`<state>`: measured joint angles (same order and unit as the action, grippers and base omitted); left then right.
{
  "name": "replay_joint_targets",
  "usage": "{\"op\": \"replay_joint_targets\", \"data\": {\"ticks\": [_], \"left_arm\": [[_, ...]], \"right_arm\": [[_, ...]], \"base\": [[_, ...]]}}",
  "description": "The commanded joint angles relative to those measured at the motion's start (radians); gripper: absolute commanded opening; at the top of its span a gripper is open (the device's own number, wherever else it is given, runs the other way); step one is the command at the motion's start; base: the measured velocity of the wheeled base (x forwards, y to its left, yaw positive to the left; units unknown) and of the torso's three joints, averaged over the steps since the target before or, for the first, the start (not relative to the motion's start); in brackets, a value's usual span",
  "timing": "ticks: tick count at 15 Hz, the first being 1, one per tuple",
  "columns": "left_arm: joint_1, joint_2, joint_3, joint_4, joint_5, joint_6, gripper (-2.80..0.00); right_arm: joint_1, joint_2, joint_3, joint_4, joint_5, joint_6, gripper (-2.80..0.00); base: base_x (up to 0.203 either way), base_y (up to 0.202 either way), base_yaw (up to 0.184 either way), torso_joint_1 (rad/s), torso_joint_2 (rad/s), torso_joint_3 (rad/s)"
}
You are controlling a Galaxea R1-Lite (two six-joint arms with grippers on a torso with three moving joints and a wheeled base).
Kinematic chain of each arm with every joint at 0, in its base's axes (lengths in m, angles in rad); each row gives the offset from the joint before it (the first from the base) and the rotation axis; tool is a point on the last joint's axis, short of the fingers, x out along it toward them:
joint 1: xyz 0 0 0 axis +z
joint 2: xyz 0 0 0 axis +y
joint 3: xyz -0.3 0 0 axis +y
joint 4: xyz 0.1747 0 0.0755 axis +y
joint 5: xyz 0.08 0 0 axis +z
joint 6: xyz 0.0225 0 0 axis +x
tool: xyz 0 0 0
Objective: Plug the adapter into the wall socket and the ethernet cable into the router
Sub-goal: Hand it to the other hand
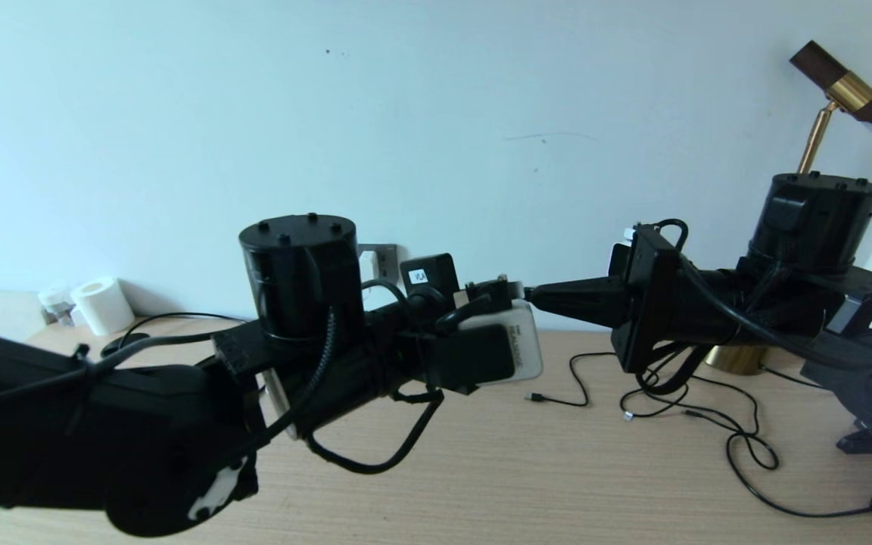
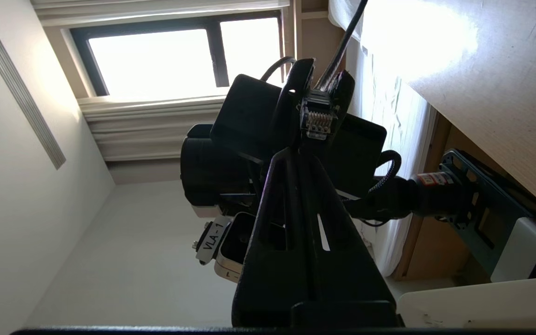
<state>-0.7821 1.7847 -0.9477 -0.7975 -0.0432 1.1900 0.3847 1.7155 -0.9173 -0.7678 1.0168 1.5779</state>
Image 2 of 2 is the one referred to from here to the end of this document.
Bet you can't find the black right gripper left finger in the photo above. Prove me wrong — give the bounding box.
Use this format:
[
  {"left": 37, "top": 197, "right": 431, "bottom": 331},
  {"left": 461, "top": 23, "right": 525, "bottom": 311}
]
[{"left": 232, "top": 148, "right": 317, "bottom": 328}]

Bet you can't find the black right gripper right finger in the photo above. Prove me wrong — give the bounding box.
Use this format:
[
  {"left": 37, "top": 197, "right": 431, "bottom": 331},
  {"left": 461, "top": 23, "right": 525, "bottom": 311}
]
[{"left": 297, "top": 150, "right": 400, "bottom": 328}]

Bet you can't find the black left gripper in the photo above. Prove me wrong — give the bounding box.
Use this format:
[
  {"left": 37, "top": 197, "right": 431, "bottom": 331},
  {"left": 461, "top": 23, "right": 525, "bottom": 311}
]
[{"left": 210, "top": 58, "right": 388, "bottom": 198}]

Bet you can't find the thick black desk cable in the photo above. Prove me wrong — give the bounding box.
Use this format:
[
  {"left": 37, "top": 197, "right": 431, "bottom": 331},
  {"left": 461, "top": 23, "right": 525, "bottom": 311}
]
[{"left": 300, "top": 0, "right": 369, "bottom": 140}]

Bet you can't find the brown wooden cabinet panel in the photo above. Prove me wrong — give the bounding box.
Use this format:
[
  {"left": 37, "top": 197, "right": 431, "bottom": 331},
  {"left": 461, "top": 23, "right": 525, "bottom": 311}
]
[{"left": 291, "top": 0, "right": 348, "bottom": 82}]

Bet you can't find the white bed sheet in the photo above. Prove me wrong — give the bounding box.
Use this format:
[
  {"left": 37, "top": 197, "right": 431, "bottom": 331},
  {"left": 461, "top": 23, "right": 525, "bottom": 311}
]
[{"left": 328, "top": 0, "right": 438, "bottom": 277}]

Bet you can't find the wooden desk side panel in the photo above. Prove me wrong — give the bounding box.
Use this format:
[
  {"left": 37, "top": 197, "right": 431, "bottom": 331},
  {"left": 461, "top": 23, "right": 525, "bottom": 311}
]
[{"left": 391, "top": 114, "right": 492, "bottom": 282}]

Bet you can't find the dark framed window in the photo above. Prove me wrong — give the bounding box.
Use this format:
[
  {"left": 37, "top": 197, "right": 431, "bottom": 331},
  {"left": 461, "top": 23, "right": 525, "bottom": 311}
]
[{"left": 70, "top": 10, "right": 283, "bottom": 97}]

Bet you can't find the beige pleated curtain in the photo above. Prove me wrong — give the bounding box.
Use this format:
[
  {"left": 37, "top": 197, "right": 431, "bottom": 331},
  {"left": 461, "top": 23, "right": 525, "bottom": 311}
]
[{"left": 77, "top": 95, "right": 231, "bottom": 162}]

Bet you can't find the white and grey robot torso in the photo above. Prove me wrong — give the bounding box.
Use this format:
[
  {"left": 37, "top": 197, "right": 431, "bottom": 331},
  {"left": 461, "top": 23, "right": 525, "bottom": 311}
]
[{"left": 398, "top": 149, "right": 536, "bottom": 328}]

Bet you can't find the long slotted air vent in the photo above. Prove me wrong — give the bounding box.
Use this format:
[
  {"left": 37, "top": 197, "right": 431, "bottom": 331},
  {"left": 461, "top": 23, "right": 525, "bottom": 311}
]
[{"left": 0, "top": 37, "right": 67, "bottom": 170}]

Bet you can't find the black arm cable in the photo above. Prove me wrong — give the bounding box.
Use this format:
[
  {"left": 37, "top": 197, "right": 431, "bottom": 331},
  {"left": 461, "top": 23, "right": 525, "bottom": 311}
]
[{"left": 261, "top": 56, "right": 403, "bottom": 228}]

